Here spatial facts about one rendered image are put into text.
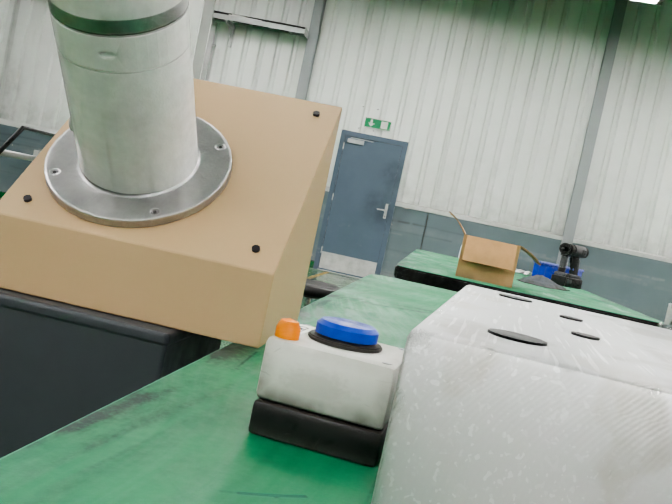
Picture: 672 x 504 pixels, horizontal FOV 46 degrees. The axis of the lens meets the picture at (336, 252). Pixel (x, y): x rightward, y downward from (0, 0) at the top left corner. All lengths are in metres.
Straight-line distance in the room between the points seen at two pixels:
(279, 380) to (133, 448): 0.10
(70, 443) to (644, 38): 11.96
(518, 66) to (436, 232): 2.65
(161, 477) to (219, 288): 0.37
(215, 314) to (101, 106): 0.21
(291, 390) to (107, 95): 0.36
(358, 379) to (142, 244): 0.36
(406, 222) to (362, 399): 11.19
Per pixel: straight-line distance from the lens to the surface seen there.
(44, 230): 0.81
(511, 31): 12.01
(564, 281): 4.16
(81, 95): 0.75
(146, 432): 0.46
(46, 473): 0.39
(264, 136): 0.89
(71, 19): 0.71
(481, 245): 2.81
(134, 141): 0.76
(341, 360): 0.46
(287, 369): 0.47
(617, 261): 11.86
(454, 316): 0.16
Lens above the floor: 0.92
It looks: 3 degrees down
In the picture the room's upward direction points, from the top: 12 degrees clockwise
